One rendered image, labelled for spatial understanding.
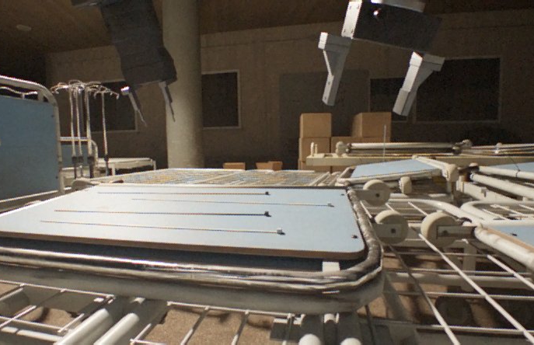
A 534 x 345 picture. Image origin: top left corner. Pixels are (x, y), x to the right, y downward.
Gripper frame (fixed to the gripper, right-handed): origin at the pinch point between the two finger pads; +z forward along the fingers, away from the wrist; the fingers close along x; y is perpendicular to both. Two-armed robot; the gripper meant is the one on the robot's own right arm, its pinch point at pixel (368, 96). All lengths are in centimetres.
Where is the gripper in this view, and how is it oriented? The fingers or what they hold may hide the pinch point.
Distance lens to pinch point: 51.3
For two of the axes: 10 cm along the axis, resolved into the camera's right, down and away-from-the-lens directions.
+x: 9.8, 0.8, 1.7
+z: -1.6, 8.7, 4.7
